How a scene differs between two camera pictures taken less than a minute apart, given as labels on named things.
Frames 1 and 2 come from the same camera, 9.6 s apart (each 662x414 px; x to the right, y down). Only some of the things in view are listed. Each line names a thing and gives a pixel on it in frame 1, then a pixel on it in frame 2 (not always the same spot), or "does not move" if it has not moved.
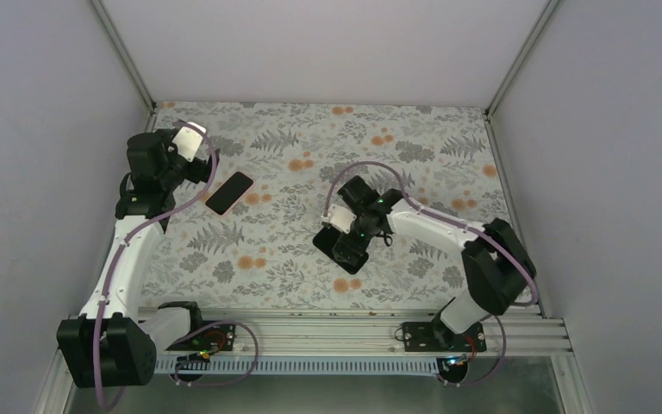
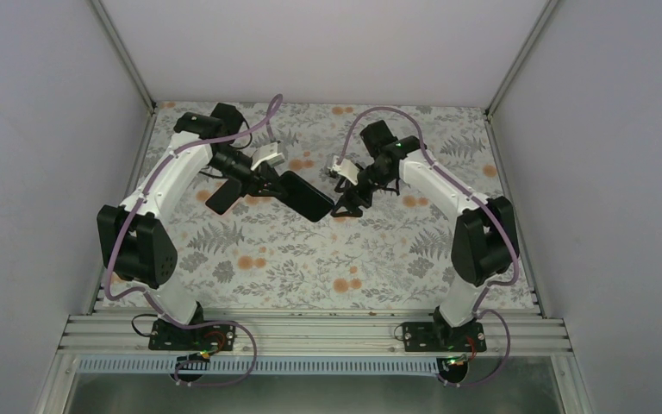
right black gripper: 346,255 → 347,200
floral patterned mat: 244,239 does not move
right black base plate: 436,337 does not move
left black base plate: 216,337 does not move
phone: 325,241 → 310,201
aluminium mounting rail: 377,332 does not move
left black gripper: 197,173 → 260,179
